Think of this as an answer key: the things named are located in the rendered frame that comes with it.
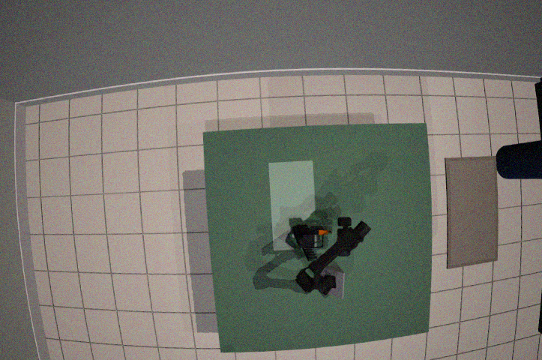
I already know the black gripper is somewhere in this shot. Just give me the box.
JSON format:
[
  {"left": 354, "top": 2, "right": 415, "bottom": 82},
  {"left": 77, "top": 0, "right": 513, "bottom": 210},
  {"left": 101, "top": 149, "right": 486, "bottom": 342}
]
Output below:
[{"left": 337, "top": 217, "right": 352, "bottom": 257}]

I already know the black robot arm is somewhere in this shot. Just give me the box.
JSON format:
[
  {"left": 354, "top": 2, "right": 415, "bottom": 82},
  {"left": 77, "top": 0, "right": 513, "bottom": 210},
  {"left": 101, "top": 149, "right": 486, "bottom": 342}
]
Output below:
[{"left": 295, "top": 221, "right": 371, "bottom": 296}]

